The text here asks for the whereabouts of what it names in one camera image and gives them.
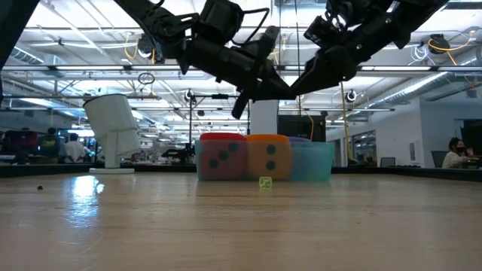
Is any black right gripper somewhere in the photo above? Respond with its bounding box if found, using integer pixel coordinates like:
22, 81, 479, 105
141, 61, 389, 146
288, 10, 410, 97

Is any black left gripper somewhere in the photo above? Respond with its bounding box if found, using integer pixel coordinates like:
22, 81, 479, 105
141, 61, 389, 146
183, 25, 297, 120

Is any large orange foam die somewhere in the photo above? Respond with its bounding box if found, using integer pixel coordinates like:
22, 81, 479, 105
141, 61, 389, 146
246, 134, 293, 181

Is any large red foam die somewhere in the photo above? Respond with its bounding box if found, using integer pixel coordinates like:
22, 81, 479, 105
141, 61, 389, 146
198, 132, 249, 181

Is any teal translucent plastic bin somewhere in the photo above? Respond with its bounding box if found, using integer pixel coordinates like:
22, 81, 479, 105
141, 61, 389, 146
194, 140, 336, 183

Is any white building column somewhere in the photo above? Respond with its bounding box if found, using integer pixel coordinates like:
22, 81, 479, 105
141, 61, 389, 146
250, 99, 279, 136

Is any black computer box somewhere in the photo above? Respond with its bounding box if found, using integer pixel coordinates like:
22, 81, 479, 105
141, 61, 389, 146
277, 114, 327, 143

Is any white cylindrical device on stand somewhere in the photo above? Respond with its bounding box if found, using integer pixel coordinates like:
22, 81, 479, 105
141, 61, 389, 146
82, 93, 143, 175

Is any dark monitor screen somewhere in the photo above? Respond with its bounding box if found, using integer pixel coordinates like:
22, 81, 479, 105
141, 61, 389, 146
459, 119, 482, 170

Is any red monitor screen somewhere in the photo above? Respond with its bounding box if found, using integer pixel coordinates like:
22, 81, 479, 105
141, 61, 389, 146
9, 129, 38, 148

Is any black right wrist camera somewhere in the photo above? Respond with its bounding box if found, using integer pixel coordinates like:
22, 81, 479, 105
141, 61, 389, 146
303, 14, 353, 49

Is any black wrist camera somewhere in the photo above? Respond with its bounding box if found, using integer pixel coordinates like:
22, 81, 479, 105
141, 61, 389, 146
197, 0, 246, 46
303, 14, 353, 49

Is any yellow hanging cable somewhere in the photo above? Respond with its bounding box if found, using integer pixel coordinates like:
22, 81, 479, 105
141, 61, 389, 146
337, 81, 354, 161

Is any black gantry frame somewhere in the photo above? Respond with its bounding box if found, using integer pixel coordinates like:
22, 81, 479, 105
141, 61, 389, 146
188, 89, 251, 137

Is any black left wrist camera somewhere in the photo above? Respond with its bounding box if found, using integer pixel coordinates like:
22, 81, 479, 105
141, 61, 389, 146
197, 0, 246, 46

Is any black ceiling cord reel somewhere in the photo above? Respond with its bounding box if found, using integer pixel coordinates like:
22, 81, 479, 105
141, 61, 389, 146
427, 33, 452, 56
136, 33, 166, 65

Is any black hanging ring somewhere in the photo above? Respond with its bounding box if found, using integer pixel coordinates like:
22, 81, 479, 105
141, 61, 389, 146
137, 72, 156, 86

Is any black table frame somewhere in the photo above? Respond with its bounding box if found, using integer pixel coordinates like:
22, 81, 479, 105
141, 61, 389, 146
0, 163, 482, 184

